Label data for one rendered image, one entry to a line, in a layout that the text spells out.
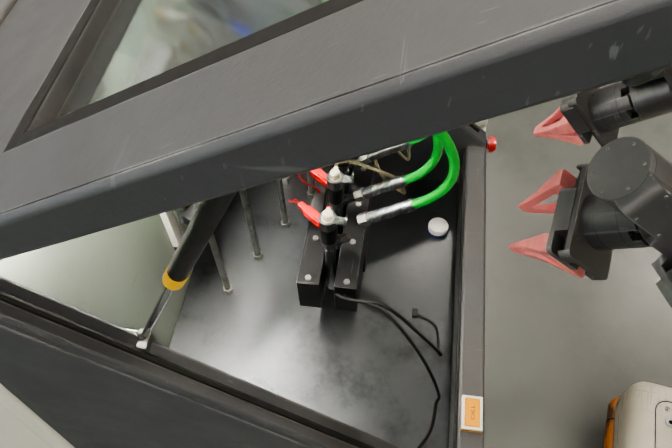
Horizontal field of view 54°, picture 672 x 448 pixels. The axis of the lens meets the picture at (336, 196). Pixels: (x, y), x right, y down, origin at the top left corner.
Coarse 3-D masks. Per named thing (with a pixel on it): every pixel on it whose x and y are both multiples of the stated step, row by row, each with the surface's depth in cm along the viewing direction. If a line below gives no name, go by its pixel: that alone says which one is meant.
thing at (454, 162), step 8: (440, 136) 82; (448, 136) 82; (448, 144) 83; (448, 152) 84; (456, 152) 85; (456, 160) 85; (456, 168) 86; (448, 176) 88; (456, 176) 88; (448, 184) 89; (432, 192) 92; (440, 192) 91; (416, 200) 94; (424, 200) 93; (432, 200) 93; (416, 208) 95
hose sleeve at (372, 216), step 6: (396, 204) 96; (402, 204) 95; (408, 204) 95; (378, 210) 98; (384, 210) 97; (390, 210) 96; (396, 210) 96; (402, 210) 95; (408, 210) 95; (414, 210) 95; (366, 216) 99; (372, 216) 98; (378, 216) 97; (384, 216) 97; (390, 216) 97; (372, 222) 99
